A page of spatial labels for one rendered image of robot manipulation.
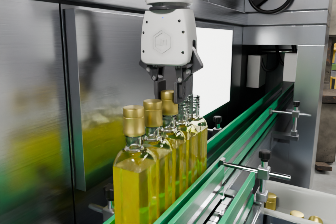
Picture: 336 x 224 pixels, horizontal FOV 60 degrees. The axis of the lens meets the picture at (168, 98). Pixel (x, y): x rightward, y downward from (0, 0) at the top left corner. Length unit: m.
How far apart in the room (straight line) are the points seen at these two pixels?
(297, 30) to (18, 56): 1.27
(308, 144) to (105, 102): 1.19
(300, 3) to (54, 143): 1.26
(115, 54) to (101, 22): 0.07
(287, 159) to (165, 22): 1.24
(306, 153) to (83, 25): 1.31
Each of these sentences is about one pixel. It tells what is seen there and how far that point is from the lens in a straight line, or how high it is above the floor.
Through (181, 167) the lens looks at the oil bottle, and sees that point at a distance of 0.60.
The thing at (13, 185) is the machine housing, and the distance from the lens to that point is 0.54.
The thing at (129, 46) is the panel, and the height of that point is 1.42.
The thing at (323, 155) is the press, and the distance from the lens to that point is 3.88.
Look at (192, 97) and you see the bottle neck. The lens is 0.66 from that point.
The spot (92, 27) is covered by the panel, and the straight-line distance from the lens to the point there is 0.56.
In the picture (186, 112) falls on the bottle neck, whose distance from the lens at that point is 0.61.
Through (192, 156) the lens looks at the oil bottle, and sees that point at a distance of 0.64.
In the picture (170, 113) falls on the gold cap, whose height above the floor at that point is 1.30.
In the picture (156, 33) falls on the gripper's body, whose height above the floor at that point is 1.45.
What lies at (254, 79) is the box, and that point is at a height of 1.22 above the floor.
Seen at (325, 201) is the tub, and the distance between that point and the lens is 0.98.
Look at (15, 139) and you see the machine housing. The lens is 0.52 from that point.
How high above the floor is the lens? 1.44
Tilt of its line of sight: 11 degrees down
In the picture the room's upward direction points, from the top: straight up
